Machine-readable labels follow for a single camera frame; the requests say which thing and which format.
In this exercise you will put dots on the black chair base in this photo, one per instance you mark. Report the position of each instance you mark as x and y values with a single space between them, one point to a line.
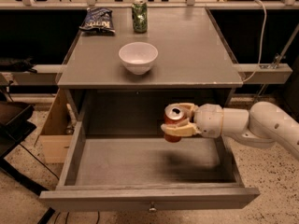
14 128

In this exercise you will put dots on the white bowl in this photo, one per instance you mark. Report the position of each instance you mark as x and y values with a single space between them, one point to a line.
138 57

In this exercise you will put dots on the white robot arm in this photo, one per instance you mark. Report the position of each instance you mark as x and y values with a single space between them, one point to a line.
260 127

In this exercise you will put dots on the green soda can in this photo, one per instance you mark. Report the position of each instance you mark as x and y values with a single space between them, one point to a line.
140 16

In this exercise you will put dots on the open grey top drawer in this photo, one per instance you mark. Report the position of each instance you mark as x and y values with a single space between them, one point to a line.
125 166

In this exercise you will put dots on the cardboard box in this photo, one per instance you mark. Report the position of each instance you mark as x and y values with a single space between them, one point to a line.
56 134

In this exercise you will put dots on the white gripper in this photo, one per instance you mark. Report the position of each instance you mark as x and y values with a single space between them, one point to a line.
209 119

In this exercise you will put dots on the blue chip bag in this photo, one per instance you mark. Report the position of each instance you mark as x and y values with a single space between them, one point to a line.
98 19

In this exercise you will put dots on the red coke can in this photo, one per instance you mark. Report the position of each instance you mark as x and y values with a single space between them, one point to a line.
173 114

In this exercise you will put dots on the metal drawer knob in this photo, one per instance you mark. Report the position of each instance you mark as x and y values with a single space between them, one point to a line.
152 208

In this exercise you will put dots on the grey cabinet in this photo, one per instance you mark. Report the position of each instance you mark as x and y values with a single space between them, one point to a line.
134 76

